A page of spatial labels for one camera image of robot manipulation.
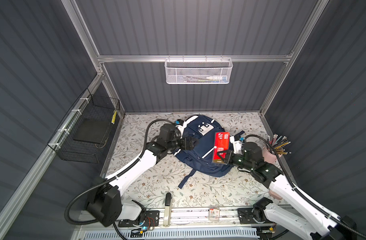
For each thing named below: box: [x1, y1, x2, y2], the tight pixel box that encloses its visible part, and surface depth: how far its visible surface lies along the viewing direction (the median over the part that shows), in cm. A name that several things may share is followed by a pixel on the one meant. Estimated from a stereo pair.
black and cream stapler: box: [163, 192, 172, 227], surface depth 74 cm
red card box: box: [212, 132, 230, 165], surface depth 77 cm
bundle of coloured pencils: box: [267, 133, 291, 155], surface depth 88 cm
